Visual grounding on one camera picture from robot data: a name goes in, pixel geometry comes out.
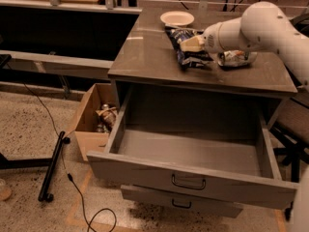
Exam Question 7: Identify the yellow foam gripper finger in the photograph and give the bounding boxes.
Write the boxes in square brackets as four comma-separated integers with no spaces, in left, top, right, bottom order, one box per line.
[180,36,205,52]

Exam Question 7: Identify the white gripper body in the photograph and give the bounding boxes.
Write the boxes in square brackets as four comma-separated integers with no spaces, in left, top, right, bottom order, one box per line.
[202,18,254,53]

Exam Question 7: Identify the blue chip bag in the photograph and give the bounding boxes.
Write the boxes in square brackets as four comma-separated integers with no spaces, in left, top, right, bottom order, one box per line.
[165,26,213,71]

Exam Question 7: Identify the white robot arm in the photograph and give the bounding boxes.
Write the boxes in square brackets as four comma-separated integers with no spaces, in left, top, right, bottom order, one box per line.
[180,2,309,90]

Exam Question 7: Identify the grey metal drawer cabinet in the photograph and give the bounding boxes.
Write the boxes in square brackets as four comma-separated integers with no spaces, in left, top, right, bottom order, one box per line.
[108,11,296,131]

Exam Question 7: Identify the open grey top drawer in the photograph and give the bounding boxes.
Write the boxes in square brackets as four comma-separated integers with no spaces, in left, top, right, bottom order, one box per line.
[87,85,297,209]

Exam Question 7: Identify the grey lower drawer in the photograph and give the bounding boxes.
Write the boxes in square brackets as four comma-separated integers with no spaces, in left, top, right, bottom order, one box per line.
[121,185,243,218]

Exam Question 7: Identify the crushed green soda can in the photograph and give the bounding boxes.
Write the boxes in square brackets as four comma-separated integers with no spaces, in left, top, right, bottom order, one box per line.
[217,50,258,68]

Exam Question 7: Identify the white paper bowl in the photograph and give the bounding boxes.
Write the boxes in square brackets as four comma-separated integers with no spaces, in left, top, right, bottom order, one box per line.
[160,11,194,26]

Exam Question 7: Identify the cans inside cardboard box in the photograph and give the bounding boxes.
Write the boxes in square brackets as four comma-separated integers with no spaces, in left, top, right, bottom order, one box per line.
[96,103,118,131]

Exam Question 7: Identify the brown cardboard box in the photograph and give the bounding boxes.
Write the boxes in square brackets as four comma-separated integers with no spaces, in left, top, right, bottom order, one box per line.
[66,83,116,161]

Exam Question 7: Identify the black chair base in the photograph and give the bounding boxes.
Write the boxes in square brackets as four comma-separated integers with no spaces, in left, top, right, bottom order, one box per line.
[269,123,309,223]

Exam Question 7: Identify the black stand leg with casters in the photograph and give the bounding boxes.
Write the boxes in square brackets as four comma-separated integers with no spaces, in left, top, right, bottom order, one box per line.
[38,131,70,202]

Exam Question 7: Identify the grey metal bench rail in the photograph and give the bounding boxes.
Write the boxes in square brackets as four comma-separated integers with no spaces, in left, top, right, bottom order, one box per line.
[0,50,113,80]

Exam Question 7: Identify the black cable on floor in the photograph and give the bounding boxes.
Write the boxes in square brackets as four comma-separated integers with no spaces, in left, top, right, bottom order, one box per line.
[6,61,118,232]

